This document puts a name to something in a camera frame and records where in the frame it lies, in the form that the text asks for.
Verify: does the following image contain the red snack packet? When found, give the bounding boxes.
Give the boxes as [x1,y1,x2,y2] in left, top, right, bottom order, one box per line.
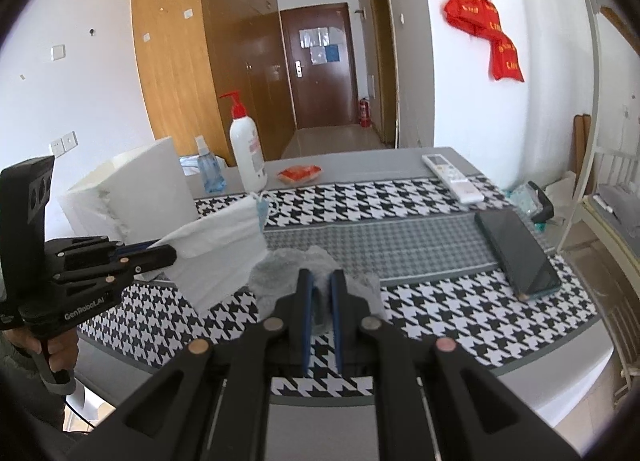
[276,164,322,185]

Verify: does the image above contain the white remote control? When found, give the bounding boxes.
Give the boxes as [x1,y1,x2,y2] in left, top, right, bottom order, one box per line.
[421,154,485,204]

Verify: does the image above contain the black cable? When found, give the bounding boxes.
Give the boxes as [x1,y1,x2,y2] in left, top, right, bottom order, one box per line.
[65,393,110,431]

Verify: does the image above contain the wooden wardrobe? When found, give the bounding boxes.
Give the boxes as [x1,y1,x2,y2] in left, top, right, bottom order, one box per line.
[131,0,296,166]

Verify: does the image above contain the white foam box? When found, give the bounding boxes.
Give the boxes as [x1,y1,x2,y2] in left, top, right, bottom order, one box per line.
[57,137,198,284]

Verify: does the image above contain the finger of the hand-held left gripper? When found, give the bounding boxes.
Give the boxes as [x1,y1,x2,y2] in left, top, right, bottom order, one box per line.
[111,240,162,259]
[120,246,179,284]

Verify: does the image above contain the person's left hand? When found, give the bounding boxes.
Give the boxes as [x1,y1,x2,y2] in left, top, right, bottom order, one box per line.
[30,328,81,377]

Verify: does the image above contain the wooden boards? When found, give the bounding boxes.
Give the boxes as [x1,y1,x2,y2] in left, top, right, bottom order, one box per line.
[572,113,593,182]

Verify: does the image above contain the grey plastic bag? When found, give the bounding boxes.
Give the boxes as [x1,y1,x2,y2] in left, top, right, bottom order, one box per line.
[248,246,382,337]

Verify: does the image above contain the blue face mask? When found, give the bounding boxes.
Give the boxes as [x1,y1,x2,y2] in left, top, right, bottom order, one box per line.
[148,192,277,314]

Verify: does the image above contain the red printed bag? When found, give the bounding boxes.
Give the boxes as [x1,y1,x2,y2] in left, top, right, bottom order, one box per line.
[489,33,525,83]
[442,0,502,36]

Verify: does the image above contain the blue spray bottle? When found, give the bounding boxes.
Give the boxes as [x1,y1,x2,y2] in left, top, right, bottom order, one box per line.
[195,136,228,193]

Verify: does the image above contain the wooden side door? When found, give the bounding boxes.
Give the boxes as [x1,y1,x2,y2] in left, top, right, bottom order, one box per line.
[367,0,401,149]

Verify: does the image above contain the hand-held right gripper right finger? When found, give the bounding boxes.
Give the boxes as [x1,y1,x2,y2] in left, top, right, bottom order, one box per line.
[330,268,583,461]

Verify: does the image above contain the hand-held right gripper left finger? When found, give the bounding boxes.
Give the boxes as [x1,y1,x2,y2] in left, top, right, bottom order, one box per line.
[67,268,316,461]

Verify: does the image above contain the dark brown entry door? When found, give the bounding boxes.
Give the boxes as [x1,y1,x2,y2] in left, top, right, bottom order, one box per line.
[280,2,360,130]

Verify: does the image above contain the white pump bottle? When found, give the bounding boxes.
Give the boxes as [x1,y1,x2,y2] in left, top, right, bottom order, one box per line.
[219,92,269,193]

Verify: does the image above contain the houndstooth tablecloth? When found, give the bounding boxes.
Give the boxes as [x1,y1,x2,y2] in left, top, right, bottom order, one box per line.
[80,176,613,399]

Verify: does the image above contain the white metal bed frame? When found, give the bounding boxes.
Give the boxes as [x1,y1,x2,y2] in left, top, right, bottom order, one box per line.
[555,0,640,412]

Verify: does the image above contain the grey door notice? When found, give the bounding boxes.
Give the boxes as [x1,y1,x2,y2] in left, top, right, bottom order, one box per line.
[299,27,346,64]

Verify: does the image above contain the black smartphone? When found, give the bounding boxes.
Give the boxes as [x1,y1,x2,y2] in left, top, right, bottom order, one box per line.
[474,209,562,301]

